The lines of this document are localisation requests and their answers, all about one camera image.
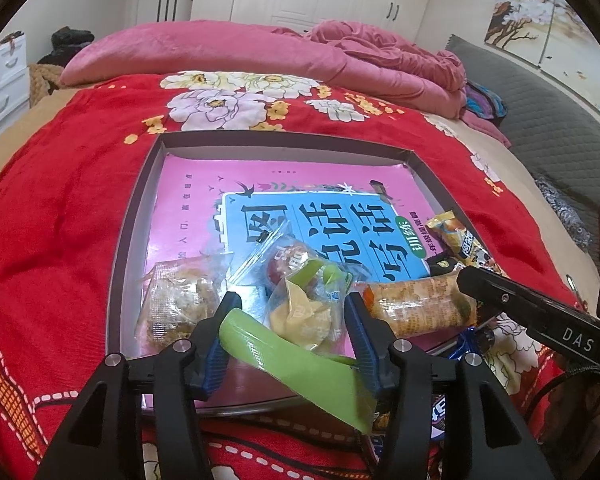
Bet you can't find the black cable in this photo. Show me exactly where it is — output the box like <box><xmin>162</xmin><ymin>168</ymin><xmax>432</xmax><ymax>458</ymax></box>
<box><xmin>525</xmin><ymin>367</ymin><xmax>600</xmax><ymax>416</ymax></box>

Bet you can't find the grey patterned cloth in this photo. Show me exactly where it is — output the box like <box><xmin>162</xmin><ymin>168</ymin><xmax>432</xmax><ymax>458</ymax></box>
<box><xmin>535</xmin><ymin>175</ymin><xmax>593</xmax><ymax>251</ymax></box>

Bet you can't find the green and yellow chips packet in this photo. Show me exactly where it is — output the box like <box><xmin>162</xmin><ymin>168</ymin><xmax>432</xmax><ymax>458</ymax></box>
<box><xmin>219</xmin><ymin>265</ymin><xmax>376</xmax><ymax>436</ymax></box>

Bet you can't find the red floral blanket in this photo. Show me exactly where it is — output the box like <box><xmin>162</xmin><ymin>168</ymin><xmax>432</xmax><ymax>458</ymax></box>
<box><xmin>0</xmin><ymin>72</ymin><xmax>586</xmax><ymax>480</ymax></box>

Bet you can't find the clear packet with red snack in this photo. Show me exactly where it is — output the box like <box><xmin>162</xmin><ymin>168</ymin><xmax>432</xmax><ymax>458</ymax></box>
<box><xmin>227</xmin><ymin>220</ymin><xmax>331</xmax><ymax>301</ymax></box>

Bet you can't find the shallow grey cardboard box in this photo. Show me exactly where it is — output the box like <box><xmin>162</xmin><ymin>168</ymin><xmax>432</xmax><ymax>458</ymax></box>
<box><xmin>105</xmin><ymin>130</ymin><xmax>501</xmax><ymax>416</ymax></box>

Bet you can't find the white drawer cabinet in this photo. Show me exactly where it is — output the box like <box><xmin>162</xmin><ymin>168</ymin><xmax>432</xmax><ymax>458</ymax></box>
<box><xmin>0</xmin><ymin>40</ymin><xmax>31</xmax><ymax>151</ymax></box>

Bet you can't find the blue snack packet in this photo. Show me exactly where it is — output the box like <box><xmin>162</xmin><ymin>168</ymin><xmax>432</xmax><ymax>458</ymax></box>
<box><xmin>447</xmin><ymin>327</ymin><xmax>496</xmax><ymax>361</ymax></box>

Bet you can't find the crumpled pink quilt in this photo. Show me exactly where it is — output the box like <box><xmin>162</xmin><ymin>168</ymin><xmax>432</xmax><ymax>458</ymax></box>
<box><xmin>302</xmin><ymin>19</ymin><xmax>511</xmax><ymax>146</ymax></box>

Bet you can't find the colourful striped cloth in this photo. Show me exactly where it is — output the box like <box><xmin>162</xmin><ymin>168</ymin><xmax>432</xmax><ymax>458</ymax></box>
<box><xmin>465</xmin><ymin>80</ymin><xmax>508</xmax><ymax>121</ymax></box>

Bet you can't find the pink and blue book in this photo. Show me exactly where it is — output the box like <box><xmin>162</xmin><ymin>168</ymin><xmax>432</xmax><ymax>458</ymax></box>
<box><xmin>140</xmin><ymin>152</ymin><xmax>461</xmax><ymax>401</ymax></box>

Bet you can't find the black and green snack packet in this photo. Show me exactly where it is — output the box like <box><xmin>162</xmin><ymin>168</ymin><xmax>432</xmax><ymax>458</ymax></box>
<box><xmin>425</xmin><ymin>255</ymin><xmax>461</xmax><ymax>276</ymax></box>

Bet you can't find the person's right forearm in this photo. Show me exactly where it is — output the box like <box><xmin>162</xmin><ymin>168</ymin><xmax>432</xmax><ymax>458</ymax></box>
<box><xmin>525</xmin><ymin>380</ymin><xmax>600</xmax><ymax>480</ymax></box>

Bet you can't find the yellow cartoon snack packet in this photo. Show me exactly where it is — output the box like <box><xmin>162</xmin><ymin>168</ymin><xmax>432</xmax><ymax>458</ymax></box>
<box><xmin>425</xmin><ymin>210</ymin><xmax>501</xmax><ymax>273</ymax></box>

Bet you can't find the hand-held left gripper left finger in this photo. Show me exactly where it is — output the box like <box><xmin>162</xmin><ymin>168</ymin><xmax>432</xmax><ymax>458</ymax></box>
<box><xmin>32</xmin><ymin>291</ymin><xmax>243</xmax><ymax>480</ymax></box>

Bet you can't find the brown knitted cloth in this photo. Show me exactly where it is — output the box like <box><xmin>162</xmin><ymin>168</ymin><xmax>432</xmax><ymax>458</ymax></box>
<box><xmin>27</xmin><ymin>62</ymin><xmax>73</xmax><ymax>106</ymax></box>

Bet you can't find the grey quilted headboard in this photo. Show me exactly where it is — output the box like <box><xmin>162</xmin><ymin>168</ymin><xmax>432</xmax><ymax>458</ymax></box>
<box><xmin>445</xmin><ymin>34</ymin><xmax>600</xmax><ymax>211</ymax></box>

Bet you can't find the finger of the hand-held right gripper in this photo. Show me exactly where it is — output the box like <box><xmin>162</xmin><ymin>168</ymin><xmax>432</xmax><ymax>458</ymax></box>
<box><xmin>456</xmin><ymin>266</ymin><xmax>531</xmax><ymax>328</ymax></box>

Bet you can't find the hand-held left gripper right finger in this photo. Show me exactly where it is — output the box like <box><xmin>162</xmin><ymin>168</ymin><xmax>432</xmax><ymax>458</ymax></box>
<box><xmin>344</xmin><ymin>292</ymin><xmax>553</xmax><ymax>480</ymax></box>

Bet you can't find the long pink pillow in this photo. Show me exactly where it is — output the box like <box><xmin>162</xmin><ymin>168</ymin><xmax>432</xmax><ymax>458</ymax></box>
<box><xmin>60</xmin><ymin>20</ymin><xmax>341</xmax><ymax>88</ymax></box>

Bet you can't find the pile of dark clothes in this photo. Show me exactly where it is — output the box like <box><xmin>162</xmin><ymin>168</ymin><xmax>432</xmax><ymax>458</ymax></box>
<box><xmin>50</xmin><ymin>27</ymin><xmax>96</xmax><ymax>63</ymax></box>

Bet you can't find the dark printed snack packet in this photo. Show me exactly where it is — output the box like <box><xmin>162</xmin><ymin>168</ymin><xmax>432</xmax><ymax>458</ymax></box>
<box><xmin>370</xmin><ymin>395</ymin><xmax>451</xmax><ymax>461</ymax></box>

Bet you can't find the orange roll snack packet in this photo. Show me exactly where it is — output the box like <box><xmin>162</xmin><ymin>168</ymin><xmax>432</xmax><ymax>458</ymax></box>
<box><xmin>355</xmin><ymin>275</ymin><xmax>481</xmax><ymax>338</ymax></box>

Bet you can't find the clear packet with brown snack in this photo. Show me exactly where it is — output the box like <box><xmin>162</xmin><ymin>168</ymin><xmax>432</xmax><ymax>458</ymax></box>
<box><xmin>134</xmin><ymin>252</ymin><xmax>236</xmax><ymax>356</ymax></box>

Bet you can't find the floral wall painting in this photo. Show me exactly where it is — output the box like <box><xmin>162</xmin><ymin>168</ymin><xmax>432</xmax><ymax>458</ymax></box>
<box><xmin>485</xmin><ymin>0</ymin><xmax>600</xmax><ymax>136</ymax></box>

